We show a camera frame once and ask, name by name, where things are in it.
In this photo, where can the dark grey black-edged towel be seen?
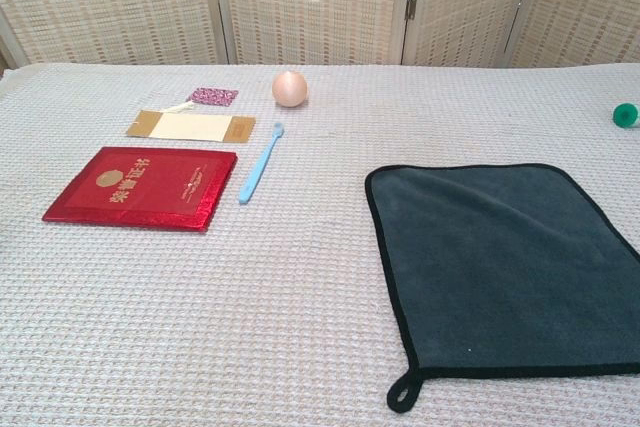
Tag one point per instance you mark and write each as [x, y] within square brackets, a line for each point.
[500, 267]

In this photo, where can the light blue toothbrush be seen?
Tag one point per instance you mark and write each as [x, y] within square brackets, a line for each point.
[260, 167]

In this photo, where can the pink ball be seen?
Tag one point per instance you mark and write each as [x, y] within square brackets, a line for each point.
[290, 89]

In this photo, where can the white waffle-weave tablecloth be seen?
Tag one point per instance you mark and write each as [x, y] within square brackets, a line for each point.
[250, 297]

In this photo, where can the purple patterned small pouch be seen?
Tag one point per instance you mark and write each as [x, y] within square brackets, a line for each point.
[212, 96]

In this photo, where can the cream and brown card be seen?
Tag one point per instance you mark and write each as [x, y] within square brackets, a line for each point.
[192, 126]

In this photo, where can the red certificate booklet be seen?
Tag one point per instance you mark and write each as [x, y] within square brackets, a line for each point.
[142, 189]

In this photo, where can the woven bamboo folding screen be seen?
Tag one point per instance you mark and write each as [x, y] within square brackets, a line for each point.
[320, 2]

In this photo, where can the brass screen hinge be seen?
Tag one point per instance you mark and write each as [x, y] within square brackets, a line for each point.
[411, 6]

